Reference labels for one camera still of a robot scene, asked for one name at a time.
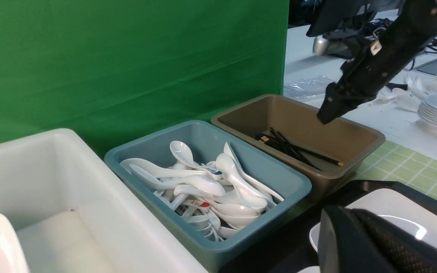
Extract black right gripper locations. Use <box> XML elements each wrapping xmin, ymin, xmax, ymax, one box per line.
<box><xmin>317</xmin><ymin>23</ymin><xmax>431</xmax><ymax>124</ymax></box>

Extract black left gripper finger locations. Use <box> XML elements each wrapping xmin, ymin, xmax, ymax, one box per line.
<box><xmin>318</xmin><ymin>206</ymin><xmax>437</xmax><ymax>273</ymax></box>

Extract large white square plate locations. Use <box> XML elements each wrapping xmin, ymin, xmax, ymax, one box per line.
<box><xmin>309</xmin><ymin>188</ymin><xmax>437</xmax><ymax>262</ymax></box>

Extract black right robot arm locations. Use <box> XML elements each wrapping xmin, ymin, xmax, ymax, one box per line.
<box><xmin>307</xmin><ymin>0</ymin><xmax>437</xmax><ymax>124</ymax></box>

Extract brown plastic chopstick bin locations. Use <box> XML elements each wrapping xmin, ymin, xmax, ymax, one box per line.
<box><xmin>211</xmin><ymin>94</ymin><xmax>386</xmax><ymax>201</ymax></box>

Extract black chopsticks in bin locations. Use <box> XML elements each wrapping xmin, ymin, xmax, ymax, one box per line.
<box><xmin>253</xmin><ymin>127</ymin><xmax>344</xmax><ymax>171</ymax></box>

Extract green checkered table mat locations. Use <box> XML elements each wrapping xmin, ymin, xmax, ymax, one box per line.
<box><xmin>347</xmin><ymin>141</ymin><xmax>437</xmax><ymax>200</ymax></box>

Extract teal plastic spoon bin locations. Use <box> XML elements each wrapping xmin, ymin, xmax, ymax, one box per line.
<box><xmin>104</xmin><ymin>121</ymin><xmax>312</xmax><ymax>272</ymax></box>

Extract pile of white spoons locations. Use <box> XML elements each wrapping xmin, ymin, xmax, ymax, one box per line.
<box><xmin>120</xmin><ymin>141</ymin><xmax>284</xmax><ymax>242</ymax></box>

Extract green backdrop cloth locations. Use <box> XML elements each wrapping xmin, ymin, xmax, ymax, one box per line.
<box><xmin>0</xmin><ymin>0</ymin><xmax>289</xmax><ymax>156</ymax></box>

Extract large white plastic tub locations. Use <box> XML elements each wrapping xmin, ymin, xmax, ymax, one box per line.
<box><xmin>0</xmin><ymin>129</ymin><xmax>207</xmax><ymax>273</ymax></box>

